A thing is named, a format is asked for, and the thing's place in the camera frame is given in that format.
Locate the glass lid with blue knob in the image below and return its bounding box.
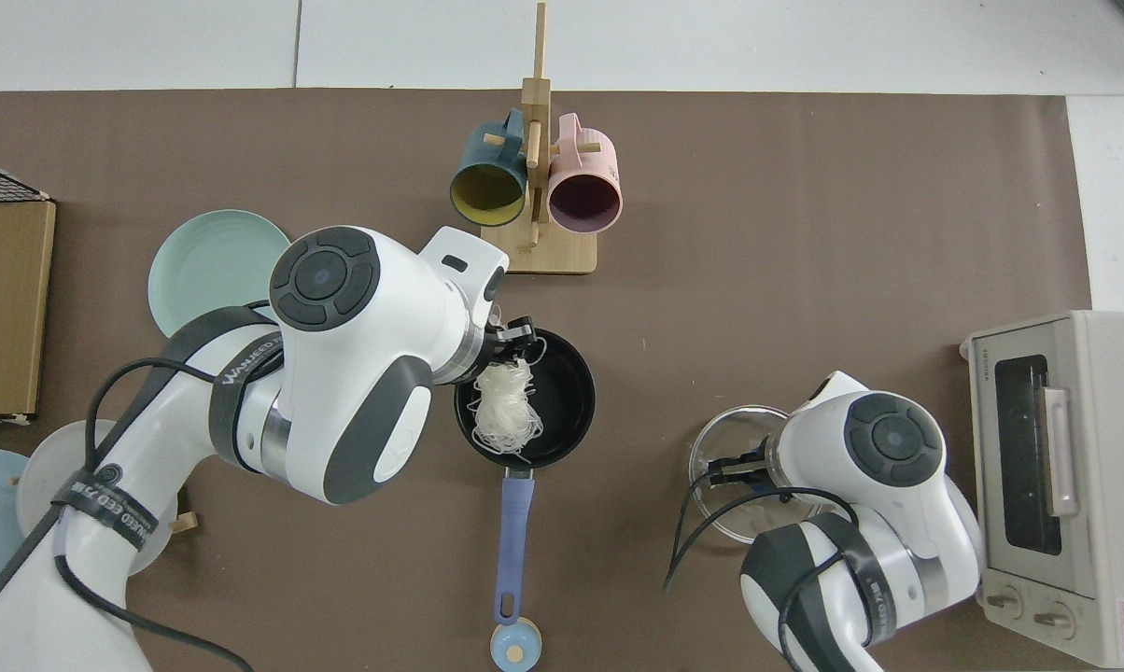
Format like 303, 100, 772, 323
688, 404, 838, 547

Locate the white vermicelli bundle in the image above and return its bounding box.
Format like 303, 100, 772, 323
469, 338, 551, 458

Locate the pale green plate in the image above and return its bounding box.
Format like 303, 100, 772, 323
148, 209, 292, 339

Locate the wooden plate rack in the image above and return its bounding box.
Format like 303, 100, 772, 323
7, 476, 199, 536

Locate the white plate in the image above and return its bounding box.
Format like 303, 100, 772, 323
16, 419, 178, 581

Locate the wooden cup stand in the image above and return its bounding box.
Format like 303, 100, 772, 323
480, 2, 598, 275

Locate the dark teal cup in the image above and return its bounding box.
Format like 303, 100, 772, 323
449, 109, 529, 229

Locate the pink ribbed cup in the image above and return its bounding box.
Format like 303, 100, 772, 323
547, 113, 624, 234

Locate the brown table cloth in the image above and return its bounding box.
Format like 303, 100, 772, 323
0, 89, 1090, 672

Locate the pale toaster oven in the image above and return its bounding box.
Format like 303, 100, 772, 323
959, 311, 1124, 669

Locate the black pot with blue handle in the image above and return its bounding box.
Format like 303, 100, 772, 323
455, 329, 597, 626

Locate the wire basket with wooden floor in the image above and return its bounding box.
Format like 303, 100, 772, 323
0, 154, 57, 426

